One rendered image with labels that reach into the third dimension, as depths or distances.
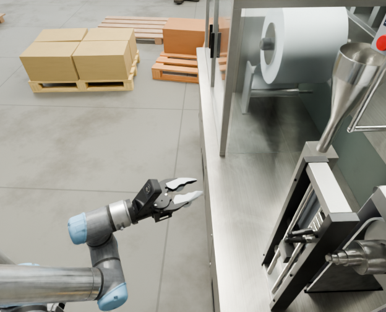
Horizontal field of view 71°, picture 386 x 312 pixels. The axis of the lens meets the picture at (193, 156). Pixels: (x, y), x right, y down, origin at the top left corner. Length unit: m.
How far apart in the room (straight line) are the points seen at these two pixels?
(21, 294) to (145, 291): 1.36
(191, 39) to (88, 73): 1.40
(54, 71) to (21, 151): 1.10
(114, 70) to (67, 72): 0.55
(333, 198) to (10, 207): 2.46
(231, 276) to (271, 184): 0.46
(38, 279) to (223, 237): 0.65
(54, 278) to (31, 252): 1.66
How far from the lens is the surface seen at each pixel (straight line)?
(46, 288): 0.69
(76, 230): 0.76
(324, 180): 0.60
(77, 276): 0.72
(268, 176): 1.29
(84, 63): 3.55
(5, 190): 2.84
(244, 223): 1.13
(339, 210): 0.57
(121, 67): 3.46
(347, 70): 0.86
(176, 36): 3.94
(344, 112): 0.95
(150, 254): 2.06
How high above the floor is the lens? 1.86
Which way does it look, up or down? 46 degrees down
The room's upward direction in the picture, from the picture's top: straight up
